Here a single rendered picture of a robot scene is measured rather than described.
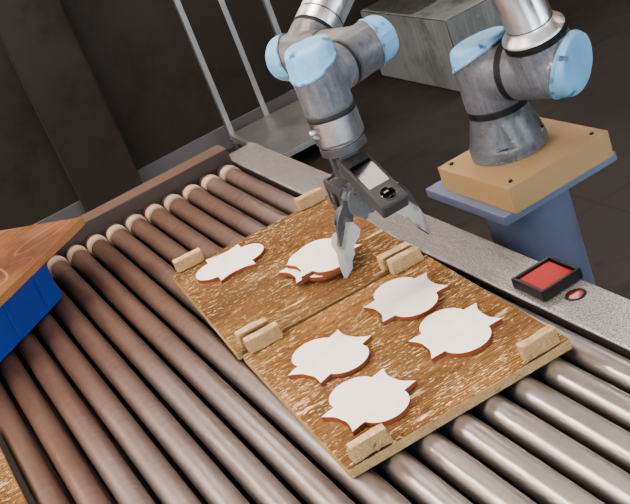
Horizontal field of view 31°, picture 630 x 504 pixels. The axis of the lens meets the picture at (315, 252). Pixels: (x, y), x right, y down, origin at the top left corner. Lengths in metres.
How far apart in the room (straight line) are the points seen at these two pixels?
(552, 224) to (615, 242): 1.50
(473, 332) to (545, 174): 0.55
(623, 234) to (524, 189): 1.69
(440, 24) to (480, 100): 3.12
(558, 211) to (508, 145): 0.17
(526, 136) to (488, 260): 0.37
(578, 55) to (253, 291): 0.70
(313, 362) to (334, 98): 0.39
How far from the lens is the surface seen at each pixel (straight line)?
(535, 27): 1.99
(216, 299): 2.00
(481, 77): 2.08
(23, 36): 5.29
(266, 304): 1.91
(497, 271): 1.80
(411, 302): 1.73
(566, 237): 2.23
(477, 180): 2.11
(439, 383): 1.54
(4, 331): 2.21
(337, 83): 1.61
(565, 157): 2.10
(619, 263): 3.57
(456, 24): 5.21
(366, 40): 1.67
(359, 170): 1.64
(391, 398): 1.53
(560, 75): 1.99
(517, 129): 2.13
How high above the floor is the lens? 1.77
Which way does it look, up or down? 25 degrees down
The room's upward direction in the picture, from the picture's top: 22 degrees counter-clockwise
